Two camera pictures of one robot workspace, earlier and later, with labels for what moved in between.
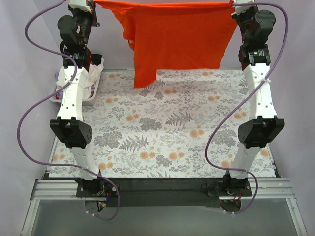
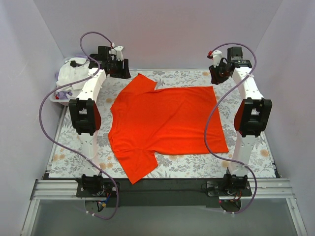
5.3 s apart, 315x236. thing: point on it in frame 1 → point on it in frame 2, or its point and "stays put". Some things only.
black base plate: (155, 192) stays put
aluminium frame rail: (53, 189) stays put
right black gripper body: (245, 14) → (216, 74)
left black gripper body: (86, 12) → (120, 71)
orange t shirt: (167, 35) → (144, 122)
